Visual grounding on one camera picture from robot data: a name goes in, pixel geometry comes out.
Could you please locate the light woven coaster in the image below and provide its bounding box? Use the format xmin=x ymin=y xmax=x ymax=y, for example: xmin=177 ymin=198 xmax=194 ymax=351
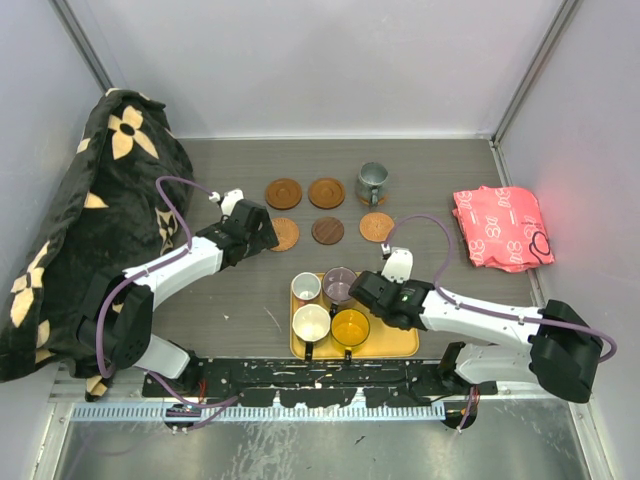
xmin=271 ymin=217 xmax=300 ymax=252

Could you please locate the yellow mug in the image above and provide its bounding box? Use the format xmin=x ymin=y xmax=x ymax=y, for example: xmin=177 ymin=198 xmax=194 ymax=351
xmin=330 ymin=309 xmax=371 ymax=362

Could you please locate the purple glass mug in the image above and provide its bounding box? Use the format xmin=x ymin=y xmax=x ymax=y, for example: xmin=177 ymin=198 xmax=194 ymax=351
xmin=322 ymin=266 xmax=357 ymax=308

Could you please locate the dark walnut coaster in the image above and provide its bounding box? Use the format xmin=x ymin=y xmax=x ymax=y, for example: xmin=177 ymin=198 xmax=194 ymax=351
xmin=311 ymin=216 xmax=344 ymax=245

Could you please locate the light wooden coaster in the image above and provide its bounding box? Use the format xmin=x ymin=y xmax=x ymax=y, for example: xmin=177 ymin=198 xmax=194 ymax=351
xmin=359 ymin=212 xmax=395 ymax=243
xmin=356 ymin=195 xmax=389 ymax=207

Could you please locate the dark brown ringed coaster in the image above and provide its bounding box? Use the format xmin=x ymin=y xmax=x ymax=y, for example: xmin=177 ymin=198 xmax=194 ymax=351
xmin=308 ymin=178 xmax=345 ymax=210

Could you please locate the grey mug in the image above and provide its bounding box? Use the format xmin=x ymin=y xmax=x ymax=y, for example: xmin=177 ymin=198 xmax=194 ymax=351
xmin=355 ymin=162 xmax=389 ymax=203

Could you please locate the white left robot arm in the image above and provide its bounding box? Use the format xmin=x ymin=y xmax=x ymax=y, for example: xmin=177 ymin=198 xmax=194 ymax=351
xmin=73 ymin=199 xmax=279 ymax=396

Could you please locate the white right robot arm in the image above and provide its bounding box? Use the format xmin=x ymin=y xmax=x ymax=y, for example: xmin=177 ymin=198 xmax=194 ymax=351
xmin=349 ymin=271 xmax=603 ymax=404

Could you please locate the yellow plastic tray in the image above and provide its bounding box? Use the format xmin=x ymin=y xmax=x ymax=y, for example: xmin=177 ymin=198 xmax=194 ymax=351
xmin=289 ymin=271 xmax=420 ymax=361

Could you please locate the small white mug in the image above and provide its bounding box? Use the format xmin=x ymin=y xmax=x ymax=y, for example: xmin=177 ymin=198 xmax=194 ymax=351
xmin=291 ymin=272 xmax=322 ymax=307

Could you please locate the large white mug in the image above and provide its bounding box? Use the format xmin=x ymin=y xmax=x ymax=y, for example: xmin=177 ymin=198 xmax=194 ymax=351
xmin=292 ymin=304 xmax=331 ymax=362

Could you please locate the pink patterned plastic package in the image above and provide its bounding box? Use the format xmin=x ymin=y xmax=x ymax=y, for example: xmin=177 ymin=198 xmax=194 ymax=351
xmin=453 ymin=186 xmax=555 ymax=273

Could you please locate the black floral plush blanket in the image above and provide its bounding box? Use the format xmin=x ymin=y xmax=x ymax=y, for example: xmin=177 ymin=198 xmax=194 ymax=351
xmin=1 ymin=88 xmax=193 ymax=401

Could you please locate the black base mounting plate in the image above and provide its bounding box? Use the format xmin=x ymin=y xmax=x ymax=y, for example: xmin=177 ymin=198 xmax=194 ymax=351
xmin=168 ymin=358 xmax=471 ymax=408

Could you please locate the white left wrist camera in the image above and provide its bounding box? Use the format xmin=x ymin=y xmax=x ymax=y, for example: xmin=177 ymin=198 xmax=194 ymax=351
xmin=208 ymin=189 xmax=244 ymax=216

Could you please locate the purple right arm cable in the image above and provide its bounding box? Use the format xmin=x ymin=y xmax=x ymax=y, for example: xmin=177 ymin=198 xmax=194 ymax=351
xmin=380 ymin=214 xmax=619 ymax=431

